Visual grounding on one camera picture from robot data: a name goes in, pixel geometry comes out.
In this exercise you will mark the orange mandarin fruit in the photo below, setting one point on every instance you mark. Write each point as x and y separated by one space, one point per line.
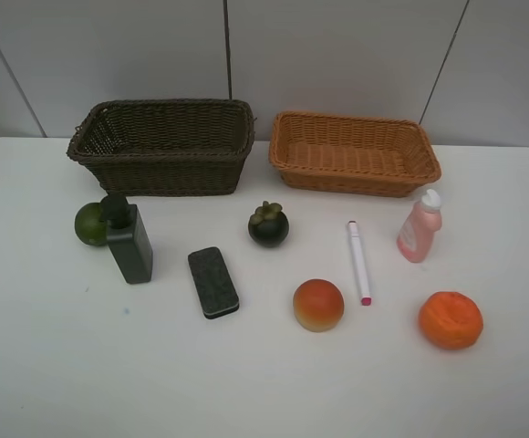
450 320

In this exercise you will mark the dark mangosteen fruit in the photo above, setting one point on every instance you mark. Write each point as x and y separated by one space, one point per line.
268 226

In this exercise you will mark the green lime fruit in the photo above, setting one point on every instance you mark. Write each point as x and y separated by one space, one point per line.
88 226

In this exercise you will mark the pink lotion bottle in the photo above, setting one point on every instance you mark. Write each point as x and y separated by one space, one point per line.
416 236

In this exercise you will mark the white pink marker pen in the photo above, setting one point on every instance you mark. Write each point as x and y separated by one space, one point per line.
359 264

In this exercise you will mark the black whiteboard eraser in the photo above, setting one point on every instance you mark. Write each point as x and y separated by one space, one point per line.
214 286

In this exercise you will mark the orange wicker basket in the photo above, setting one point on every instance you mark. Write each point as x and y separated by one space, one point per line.
343 154

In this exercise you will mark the dark green pump bottle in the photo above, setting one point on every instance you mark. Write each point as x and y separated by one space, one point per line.
127 238

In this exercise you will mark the dark brown wicker basket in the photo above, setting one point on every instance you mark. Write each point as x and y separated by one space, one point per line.
165 147

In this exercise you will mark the orange round bread bun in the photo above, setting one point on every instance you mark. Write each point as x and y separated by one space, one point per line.
318 305

